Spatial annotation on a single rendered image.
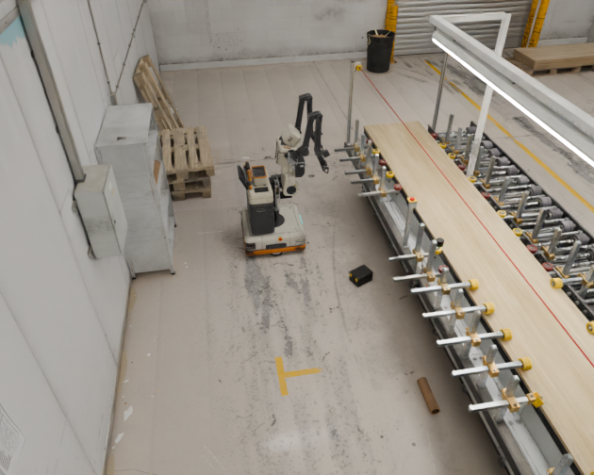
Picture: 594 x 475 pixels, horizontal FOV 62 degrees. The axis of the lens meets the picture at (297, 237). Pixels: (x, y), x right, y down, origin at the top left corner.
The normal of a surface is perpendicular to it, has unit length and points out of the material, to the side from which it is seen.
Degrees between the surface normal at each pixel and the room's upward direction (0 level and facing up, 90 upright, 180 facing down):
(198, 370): 0
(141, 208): 90
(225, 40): 90
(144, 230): 90
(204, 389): 0
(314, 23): 90
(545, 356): 0
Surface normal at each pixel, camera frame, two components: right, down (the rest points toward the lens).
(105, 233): 0.17, 0.61
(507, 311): -0.01, -0.79
